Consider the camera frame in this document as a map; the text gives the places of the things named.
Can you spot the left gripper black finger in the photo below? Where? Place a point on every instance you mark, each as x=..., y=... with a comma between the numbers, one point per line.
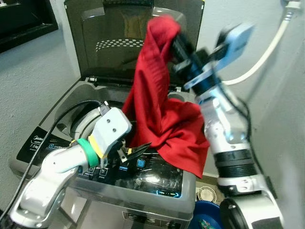
x=123, y=157
x=138, y=150

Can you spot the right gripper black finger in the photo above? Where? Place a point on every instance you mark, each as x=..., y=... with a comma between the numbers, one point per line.
x=181, y=47

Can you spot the red cloth garment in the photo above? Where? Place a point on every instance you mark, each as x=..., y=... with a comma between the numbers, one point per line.
x=162, y=119

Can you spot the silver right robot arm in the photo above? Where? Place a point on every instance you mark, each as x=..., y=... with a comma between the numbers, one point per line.
x=224, y=124

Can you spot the grey top-load washing machine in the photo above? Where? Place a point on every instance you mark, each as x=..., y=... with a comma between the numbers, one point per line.
x=157, y=200

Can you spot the black washer control panel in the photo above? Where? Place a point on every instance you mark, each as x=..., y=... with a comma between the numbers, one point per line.
x=152, y=179

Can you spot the black washer number label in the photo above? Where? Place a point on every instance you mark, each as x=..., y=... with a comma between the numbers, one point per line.
x=152, y=222

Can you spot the dark translucent washer lid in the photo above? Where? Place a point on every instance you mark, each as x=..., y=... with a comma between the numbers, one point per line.
x=105, y=28

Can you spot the round floor drain cover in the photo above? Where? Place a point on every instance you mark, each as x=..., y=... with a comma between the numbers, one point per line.
x=207, y=194

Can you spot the blue plastic basin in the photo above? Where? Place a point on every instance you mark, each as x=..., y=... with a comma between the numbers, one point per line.
x=207, y=212

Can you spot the small teal patterned object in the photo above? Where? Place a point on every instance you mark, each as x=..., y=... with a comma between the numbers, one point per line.
x=206, y=223

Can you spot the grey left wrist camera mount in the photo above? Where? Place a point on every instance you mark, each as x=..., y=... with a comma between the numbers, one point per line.
x=112, y=126

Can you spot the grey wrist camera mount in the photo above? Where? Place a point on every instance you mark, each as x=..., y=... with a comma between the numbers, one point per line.
x=112, y=126
x=236, y=40

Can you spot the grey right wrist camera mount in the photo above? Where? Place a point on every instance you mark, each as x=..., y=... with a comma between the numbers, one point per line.
x=236, y=40

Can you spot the dark window frame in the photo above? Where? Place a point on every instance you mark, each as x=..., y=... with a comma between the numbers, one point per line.
x=21, y=19

